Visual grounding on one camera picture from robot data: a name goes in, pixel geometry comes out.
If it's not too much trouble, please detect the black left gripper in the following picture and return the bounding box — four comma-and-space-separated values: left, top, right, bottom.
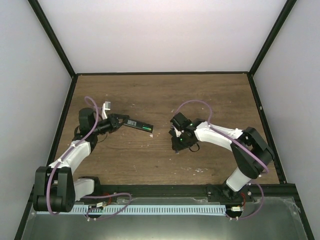
92, 114, 130, 136

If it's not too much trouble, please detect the black remote control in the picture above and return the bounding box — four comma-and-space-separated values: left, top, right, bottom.
123, 118, 154, 133

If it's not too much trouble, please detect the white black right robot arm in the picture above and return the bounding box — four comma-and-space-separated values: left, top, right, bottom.
169, 112, 275, 202

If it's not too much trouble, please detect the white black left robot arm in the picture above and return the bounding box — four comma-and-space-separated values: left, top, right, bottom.
33, 107, 130, 215

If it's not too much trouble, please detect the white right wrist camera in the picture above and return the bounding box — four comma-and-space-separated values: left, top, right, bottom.
169, 126, 182, 138

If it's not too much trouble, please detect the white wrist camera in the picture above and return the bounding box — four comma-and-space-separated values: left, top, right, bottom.
101, 101, 111, 120
169, 126, 182, 138

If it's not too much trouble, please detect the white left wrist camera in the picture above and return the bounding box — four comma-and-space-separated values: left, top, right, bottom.
101, 101, 111, 120

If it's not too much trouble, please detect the black enclosure frame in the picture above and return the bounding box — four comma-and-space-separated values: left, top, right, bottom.
13, 0, 316, 240

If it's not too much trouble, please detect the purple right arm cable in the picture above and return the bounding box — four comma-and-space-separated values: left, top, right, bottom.
173, 99, 270, 221

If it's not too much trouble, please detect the light blue slotted cable duct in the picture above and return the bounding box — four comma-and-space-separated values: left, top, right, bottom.
68, 205, 226, 216

